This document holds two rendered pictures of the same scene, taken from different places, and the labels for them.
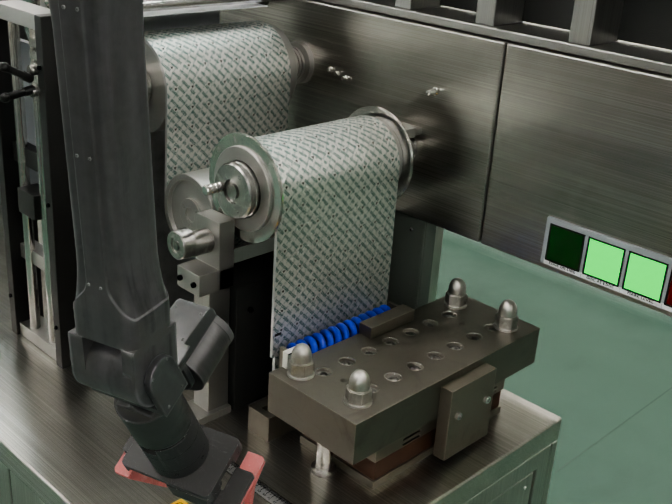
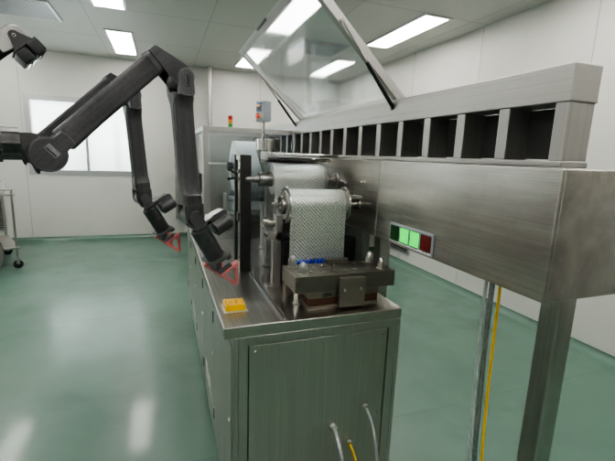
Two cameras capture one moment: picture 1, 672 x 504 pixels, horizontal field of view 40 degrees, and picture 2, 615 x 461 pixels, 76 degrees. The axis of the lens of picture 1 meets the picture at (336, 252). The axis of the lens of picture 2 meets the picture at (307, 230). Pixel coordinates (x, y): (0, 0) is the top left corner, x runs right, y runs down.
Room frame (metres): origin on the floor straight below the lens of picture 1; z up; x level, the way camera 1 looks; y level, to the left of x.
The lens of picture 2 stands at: (-0.20, -0.65, 1.45)
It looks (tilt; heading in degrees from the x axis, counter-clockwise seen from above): 11 degrees down; 26
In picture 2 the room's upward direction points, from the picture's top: 2 degrees clockwise
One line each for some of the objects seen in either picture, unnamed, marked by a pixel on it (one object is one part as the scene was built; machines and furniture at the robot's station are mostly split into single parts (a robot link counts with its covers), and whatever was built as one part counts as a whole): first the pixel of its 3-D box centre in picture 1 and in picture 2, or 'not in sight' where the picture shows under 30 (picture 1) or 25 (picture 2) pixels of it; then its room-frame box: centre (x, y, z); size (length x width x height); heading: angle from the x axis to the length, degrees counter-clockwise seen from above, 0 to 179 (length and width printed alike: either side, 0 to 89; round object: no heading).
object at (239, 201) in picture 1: (237, 190); (282, 205); (1.15, 0.13, 1.25); 0.07 x 0.02 x 0.07; 47
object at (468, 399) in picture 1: (466, 411); (351, 291); (1.11, -0.19, 0.96); 0.10 x 0.03 x 0.11; 137
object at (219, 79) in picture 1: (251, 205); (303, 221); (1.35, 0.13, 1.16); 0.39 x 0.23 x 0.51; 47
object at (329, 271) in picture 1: (335, 274); (318, 240); (1.21, 0.00, 1.11); 0.23 x 0.01 x 0.18; 137
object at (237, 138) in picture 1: (245, 188); (285, 205); (1.16, 0.13, 1.25); 0.15 x 0.01 x 0.15; 47
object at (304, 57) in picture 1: (284, 64); (329, 179); (1.55, 0.11, 1.33); 0.07 x 0.07 x 0.07; 47
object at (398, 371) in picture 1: (411, 366); (338, 274); (1.16, -0.12, 1.00); 0.40 x 0.16 x 0.06; 137
